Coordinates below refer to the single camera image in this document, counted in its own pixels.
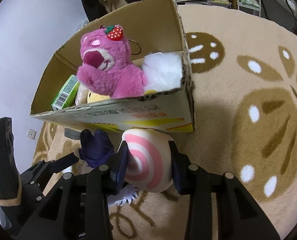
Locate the navy-clothed white-haired doll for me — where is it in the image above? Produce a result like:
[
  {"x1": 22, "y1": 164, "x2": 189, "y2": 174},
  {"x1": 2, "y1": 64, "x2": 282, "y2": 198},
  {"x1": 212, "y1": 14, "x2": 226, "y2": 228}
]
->
[{"x1": 74, "y1": 129, "x2": 139, "y2": 207}]

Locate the pink swirl roll plush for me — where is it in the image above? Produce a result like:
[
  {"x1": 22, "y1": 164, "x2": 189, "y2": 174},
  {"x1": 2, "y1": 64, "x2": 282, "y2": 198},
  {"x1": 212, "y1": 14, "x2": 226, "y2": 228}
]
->
[{"x1": 122, "y1": 128, "x2": 173, "y2": 193}]

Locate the pink strawberry bear plush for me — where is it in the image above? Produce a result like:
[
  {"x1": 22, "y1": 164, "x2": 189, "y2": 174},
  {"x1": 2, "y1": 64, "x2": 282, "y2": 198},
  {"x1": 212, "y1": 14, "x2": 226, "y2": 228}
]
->
[{"x1": 77, "y1": 25, "x2": 148, "y2": 99}]

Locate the yellow plush toy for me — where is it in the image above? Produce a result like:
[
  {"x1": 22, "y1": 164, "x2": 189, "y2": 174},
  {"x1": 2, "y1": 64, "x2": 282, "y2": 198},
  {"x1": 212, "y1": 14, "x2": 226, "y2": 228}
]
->
[{"x1": 87, "y1": 91, "x2": 110, "y2": 103}]

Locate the green tissue pack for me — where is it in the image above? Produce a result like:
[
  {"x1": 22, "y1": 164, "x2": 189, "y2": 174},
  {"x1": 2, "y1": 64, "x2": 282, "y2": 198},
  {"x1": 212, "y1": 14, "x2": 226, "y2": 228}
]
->
[{"x1": 51, "y1": 75, "x2": 80, "y2": 111}]

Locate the white fluffy plush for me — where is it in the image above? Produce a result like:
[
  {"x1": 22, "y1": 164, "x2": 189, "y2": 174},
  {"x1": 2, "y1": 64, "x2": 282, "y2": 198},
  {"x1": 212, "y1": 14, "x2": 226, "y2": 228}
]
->
[{"x1": 142, "y1": 52, "x2": 182, "y2": 93}]

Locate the beige patterned rug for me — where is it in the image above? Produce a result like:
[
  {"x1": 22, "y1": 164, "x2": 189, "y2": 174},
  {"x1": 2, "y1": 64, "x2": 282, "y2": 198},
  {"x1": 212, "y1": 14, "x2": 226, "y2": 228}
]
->
[{"x1": 31, "y1": 0, "x2": 297, "y2": 239}]

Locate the wall socket lower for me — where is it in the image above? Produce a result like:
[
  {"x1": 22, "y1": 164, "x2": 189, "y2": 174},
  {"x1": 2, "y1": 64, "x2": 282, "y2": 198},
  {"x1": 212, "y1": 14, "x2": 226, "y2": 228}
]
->
[{"x1": 27, "y1": 129, "x2": 37, "y2": 140}]

